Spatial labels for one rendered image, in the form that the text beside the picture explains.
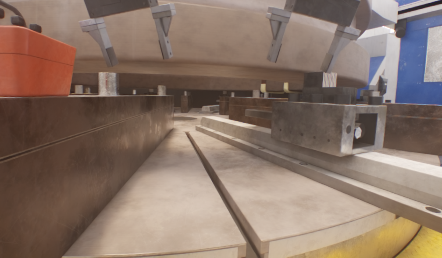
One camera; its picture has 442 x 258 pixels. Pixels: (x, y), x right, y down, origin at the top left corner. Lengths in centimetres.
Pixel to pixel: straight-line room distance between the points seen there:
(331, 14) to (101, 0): 44
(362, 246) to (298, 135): 52
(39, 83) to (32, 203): 24
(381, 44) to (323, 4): 647
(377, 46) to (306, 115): 597
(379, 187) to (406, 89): 448
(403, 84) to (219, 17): 472
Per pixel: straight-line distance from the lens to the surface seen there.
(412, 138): 220
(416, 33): 555
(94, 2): 51
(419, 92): 535
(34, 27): 68
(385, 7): 514
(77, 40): 118
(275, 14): 46
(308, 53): 136
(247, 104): 261
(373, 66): 666
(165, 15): 46
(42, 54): 56
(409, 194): 101
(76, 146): 66
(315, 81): 123
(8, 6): 72
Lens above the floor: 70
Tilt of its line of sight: 6 degrees down
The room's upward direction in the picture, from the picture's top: 2 degrees clockwise
